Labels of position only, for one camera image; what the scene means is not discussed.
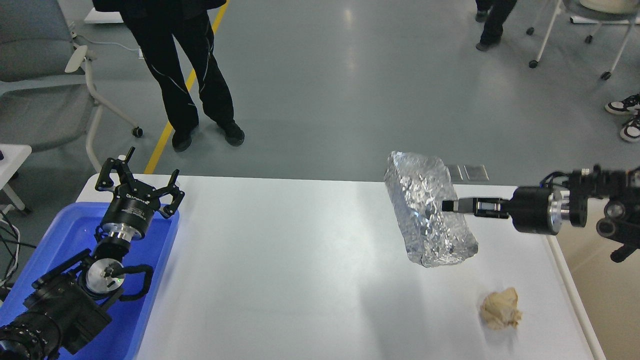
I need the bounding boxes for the beige plastic bin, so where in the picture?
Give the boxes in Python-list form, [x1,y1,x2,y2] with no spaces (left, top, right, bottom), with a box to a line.
[556,221,640,360]

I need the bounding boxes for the silver foil bag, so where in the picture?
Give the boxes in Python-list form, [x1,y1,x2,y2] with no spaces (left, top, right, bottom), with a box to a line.
[384,151,479,268]

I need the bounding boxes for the person in dark trousers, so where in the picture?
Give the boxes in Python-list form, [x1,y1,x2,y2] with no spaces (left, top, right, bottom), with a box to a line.
[475,0,518,51]

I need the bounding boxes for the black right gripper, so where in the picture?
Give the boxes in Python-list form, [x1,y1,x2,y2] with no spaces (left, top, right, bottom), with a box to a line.
[441,186,569,236]

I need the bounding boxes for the blue plastic tray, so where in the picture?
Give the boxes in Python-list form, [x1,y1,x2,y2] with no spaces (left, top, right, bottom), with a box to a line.
[0,201,180,360]

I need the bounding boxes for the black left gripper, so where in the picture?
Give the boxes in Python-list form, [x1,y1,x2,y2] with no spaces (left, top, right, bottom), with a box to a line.
[94,146,185,241]

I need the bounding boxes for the white side table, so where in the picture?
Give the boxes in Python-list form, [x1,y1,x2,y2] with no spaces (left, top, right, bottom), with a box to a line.
[0,143,32,215]

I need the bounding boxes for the metal floor plate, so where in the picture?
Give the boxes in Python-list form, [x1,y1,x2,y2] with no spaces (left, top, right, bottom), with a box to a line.
[463,164,490,182]
[446,164,464,183]

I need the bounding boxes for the person in black clothes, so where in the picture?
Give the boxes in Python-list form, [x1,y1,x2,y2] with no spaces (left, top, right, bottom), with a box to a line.
[92,0,246,153]

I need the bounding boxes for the white rolling chair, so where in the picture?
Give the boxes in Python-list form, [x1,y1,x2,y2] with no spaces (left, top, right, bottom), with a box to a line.
[525,0,640,81]

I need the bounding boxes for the grey office chair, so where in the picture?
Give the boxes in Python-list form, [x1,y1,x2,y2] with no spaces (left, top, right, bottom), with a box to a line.
[0,0,143,170]

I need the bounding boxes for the white floor board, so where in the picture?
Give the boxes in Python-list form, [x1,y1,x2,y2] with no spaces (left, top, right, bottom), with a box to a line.
[83,7,124,25]

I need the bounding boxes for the right metal floor plate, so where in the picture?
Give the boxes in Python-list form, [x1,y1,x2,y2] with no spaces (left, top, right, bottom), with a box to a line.
[463,164,490,182]

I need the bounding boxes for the crumpled beige paper ball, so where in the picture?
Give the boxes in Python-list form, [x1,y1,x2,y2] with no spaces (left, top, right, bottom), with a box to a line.
[480,287,522,331]

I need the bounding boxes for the black cables bundle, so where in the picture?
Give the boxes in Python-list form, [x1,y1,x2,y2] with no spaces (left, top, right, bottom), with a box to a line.
[0,207,38,293]

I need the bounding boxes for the black white sneakers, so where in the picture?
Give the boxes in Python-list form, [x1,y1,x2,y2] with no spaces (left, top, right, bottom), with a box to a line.
[604,92,640,143]

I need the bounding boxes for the white power adapter cable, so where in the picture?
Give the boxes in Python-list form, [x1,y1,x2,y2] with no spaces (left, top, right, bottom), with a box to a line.
[70,31,145,60]

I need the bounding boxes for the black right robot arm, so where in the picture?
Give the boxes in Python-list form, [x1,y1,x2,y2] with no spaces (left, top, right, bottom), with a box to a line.
[442,164,640,264]

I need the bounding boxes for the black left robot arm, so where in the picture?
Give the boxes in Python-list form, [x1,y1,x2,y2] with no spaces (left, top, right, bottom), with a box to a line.
[1,150,185,360]

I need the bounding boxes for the left metal floor plate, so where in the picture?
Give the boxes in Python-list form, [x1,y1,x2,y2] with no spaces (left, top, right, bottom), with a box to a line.
[446,164,464,183]

